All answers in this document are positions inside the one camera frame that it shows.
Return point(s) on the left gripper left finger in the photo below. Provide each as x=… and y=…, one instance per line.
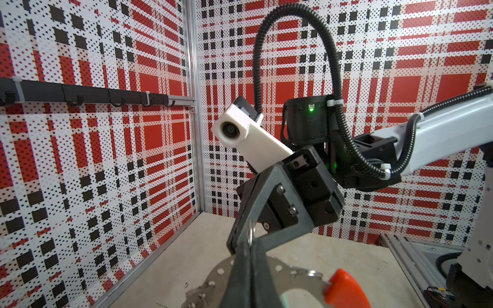
x=238, y=290

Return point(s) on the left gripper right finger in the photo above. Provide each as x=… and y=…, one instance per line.
x=263, y=291

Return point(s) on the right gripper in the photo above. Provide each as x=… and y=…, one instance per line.
x=286, y=201

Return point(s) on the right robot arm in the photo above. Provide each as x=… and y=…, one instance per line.
x=380, y=159

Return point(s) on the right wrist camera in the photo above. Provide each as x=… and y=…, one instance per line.
x=239, y=127

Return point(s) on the black wall hook rail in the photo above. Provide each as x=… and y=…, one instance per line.
x=16, y=90

